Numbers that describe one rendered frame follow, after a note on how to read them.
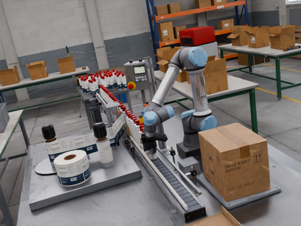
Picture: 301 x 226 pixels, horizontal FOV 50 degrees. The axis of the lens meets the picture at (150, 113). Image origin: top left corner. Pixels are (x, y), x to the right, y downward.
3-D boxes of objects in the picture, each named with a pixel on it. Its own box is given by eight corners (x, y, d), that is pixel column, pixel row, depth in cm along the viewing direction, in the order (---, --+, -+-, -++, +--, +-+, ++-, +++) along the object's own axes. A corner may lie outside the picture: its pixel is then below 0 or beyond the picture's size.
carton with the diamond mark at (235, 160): (203, 175, 187) (197, 132, 179) (242, 165, 191) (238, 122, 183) (226, 202, 159) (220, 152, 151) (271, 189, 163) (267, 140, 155)
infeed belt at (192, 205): (116, 124, 305) (115, 120, 304) (124, 122, 307) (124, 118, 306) (187, 219, 153) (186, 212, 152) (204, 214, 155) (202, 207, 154)
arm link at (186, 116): (193, 125, 228) (190, 106, 224) (206, 128, 216) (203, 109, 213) (179, 130, 222) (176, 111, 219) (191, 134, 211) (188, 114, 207)
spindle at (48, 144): (50, 162, 233) (40, 124, 225) (63, 158, 235) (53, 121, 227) (50, 167, 225) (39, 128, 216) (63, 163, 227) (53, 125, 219)
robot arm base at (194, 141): (181, 141, 229) (178, 128, 227) (202, 137, 230) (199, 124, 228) (185, 149, 215) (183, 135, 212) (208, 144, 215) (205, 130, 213)
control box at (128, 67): (133, 88, 236) (128, 62, 231) (155, 85, 231) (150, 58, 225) (128, 91, 227) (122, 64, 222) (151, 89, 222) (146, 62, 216)
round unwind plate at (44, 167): (36, 162, 241) (35, 160, 241) (77, 150, 248) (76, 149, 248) (34, 180, 213) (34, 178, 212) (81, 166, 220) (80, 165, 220)
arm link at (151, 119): (161, 115, 182) (148, 122, 179) (160, 128, 190) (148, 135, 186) (152, 107, 187) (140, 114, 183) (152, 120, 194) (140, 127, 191)
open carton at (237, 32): (226, 46, 701) (225, 28, 690) (247, 41, 713) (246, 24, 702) (235, 47, 668) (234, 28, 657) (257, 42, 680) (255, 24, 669)
